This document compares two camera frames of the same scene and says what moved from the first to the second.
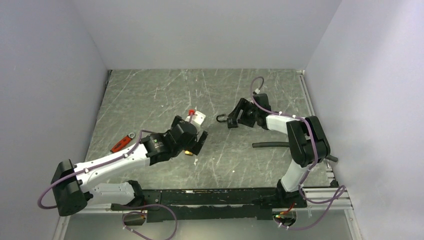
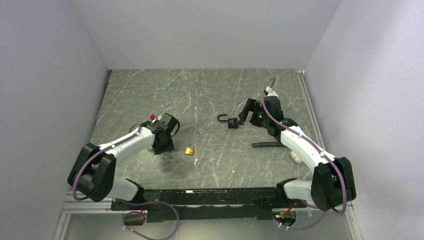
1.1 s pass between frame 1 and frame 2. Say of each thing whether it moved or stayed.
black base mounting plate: stayed
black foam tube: stayed
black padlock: stayed
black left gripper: moved
